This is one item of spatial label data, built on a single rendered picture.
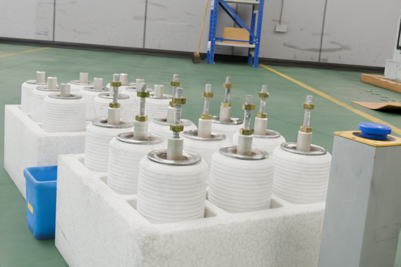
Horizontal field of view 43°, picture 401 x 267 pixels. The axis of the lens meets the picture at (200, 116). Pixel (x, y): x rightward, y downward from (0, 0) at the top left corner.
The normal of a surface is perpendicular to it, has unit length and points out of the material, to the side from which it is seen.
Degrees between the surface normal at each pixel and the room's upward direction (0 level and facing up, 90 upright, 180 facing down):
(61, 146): 90
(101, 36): 90
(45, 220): 92
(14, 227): 0
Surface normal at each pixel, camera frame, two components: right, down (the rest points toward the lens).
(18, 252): 0.08, -0.98
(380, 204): 0.50, 0.19
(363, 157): -0.86, 0.02
